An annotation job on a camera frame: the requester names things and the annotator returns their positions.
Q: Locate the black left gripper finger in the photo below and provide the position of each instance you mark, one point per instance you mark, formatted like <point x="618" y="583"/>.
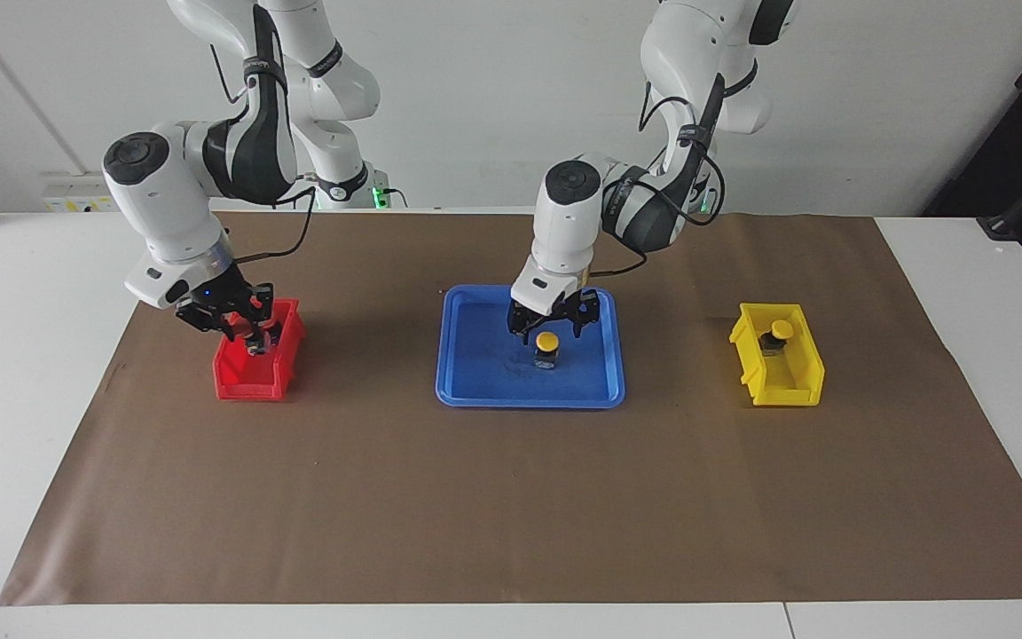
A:
<point x="522" y="334"/>
<point x="586" y="321"/>

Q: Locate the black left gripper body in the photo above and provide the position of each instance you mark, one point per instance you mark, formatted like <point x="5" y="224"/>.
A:
<point x="555" y="321"/>

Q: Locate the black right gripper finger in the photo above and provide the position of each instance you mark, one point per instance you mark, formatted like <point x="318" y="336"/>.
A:
<point x="231" y="328"/>
<point x="266" y="328"/>

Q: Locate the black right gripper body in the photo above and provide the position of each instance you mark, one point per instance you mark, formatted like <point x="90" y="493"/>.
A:
<point x="227" y="306"/>

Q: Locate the yellow push button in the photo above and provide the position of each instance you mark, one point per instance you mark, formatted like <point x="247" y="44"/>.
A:
<point x="779" y="331"/>
<point x="546" y="343"/>

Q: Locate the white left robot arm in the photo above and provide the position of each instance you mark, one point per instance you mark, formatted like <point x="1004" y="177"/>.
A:
<point x="564" y="231"/>

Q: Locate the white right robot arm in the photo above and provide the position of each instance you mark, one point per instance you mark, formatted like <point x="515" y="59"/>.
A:
<point x="161" y="204"/>

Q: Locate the red plastic bin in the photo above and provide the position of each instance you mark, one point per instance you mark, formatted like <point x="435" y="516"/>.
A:
<point x="245" y="373"/>

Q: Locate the blue plastic tray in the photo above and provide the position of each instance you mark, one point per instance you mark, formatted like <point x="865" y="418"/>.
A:
<point x="484" y="364"/>

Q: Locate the brown paper mat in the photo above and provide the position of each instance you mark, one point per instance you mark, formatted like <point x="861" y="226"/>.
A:
<point x="511" y="497"/>

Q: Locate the yellow plastic bin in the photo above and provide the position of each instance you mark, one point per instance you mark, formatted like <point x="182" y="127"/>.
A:
<point x="786" y="377"/>

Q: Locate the black curtain panel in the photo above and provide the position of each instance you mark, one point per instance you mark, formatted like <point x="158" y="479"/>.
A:
<point x="1008" y="133"/>

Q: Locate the white wall socket strip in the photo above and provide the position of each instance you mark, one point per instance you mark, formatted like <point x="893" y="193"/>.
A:
<point x="76" y="193"/>

